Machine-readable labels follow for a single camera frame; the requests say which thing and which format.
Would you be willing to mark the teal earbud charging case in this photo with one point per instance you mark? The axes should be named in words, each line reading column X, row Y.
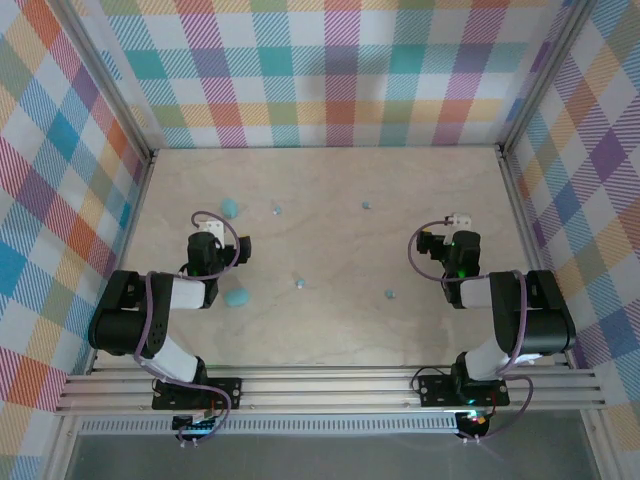
column 229, row 207
column 236, row 298

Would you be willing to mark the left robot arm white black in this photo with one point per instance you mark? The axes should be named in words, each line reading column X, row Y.
column 120, row 325

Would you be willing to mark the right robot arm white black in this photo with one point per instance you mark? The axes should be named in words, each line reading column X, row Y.
column 545, row 325

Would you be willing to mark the grey metal panel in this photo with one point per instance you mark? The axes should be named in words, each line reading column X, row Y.
column 325, row 457

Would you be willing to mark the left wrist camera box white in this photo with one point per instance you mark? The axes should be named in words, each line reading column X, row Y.
column 212, row 228

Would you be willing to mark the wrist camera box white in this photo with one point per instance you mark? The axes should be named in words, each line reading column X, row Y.
column 212, row 228
column 459, row 221

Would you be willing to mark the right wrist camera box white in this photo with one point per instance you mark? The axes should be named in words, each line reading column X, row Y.
column 459, row 221

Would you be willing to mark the aluminium table side rail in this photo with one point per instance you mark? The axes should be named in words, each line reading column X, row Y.
column 530, row 250
column 125, row 250

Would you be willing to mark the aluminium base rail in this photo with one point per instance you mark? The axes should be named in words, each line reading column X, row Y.
column 325, row 387

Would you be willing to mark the aluminium frame post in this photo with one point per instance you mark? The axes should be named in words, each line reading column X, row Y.
column 105, row 85
column 547, row 75

